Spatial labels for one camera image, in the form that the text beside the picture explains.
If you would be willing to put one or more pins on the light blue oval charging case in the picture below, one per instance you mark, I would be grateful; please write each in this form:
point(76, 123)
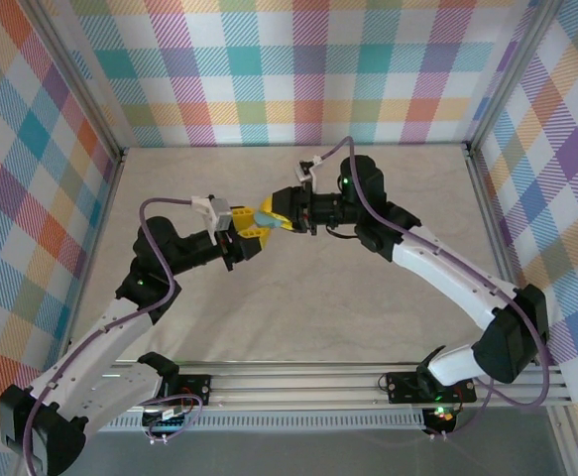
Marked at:
point(267, 219)

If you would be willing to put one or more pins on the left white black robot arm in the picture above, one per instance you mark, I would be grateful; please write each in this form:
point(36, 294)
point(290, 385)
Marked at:
point(95, 342)

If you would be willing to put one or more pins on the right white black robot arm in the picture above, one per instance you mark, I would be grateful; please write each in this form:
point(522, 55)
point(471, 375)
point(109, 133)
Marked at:
point(447, 273)

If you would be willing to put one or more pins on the controller circuit board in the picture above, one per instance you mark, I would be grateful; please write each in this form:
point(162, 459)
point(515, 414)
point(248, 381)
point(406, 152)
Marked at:
point(442, 415)
point(169, 412)

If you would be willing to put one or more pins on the grey metal base sheet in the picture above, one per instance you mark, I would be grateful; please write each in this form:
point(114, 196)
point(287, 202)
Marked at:
point(293, 456)

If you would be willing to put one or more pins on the aluminium frame side rail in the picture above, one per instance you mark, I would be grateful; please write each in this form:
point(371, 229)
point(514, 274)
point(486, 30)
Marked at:
point(108, 198)
point(488, 208)

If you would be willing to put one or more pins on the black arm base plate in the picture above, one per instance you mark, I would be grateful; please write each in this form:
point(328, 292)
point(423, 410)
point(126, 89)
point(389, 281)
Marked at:
point(402, 387)
point(199, 389)

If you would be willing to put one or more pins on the aluminium frame cross rail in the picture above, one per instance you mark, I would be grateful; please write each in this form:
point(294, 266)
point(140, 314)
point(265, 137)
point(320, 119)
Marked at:
point(293, 392)

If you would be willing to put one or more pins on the aluminium frame post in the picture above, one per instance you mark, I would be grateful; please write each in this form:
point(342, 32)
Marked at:
point(511, 74)
point(78, 74)

